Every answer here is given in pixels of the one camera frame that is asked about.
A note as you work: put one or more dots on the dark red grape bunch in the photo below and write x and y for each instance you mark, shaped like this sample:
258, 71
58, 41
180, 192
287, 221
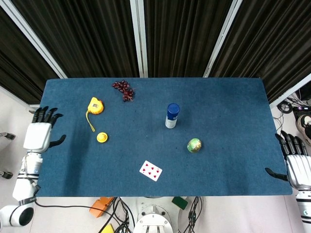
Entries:
124, 89

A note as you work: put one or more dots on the dark green flat box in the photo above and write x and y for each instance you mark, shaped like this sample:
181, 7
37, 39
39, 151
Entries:
180, 203

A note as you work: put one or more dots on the black chair caster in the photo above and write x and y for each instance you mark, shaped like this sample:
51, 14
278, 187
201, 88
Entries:
7, 174
8, 136

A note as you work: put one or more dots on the blue and white bottle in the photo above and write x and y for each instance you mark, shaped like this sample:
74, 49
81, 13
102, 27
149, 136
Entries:
172, 116

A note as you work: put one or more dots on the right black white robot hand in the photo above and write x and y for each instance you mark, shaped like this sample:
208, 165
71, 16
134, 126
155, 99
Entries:
298, 170

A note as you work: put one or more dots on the blue table cloth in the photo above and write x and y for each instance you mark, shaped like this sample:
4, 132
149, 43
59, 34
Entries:
150, 150

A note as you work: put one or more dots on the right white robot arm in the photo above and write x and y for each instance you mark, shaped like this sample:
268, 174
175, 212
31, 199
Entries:
305, 208

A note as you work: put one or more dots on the white frame post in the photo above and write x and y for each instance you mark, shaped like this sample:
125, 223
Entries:
139, 38
222, 40
34, 40
289, 92

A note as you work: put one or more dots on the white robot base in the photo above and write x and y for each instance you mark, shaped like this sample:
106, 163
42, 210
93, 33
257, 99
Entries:
155, 218

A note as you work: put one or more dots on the green ball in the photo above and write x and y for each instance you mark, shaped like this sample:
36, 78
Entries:
194, 145

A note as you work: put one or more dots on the dark curtain panel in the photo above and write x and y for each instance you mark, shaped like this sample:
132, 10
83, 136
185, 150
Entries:
19, 70
85, 36
179, 36
272, 41

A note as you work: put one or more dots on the orange box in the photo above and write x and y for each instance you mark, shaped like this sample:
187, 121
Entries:
100, 207

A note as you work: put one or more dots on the white and black shoe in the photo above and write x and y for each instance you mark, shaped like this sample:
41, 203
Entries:
305, 123

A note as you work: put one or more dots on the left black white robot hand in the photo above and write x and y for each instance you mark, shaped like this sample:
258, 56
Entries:
37, 137

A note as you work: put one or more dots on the yellow flat box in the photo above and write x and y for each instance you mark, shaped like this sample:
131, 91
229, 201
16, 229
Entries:
108, 229

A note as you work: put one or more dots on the yellow scalloped round cap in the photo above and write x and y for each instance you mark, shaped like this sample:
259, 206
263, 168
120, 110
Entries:
102, 137

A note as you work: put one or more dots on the six of hearts card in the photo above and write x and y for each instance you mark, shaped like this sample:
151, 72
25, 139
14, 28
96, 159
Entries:
150, 170

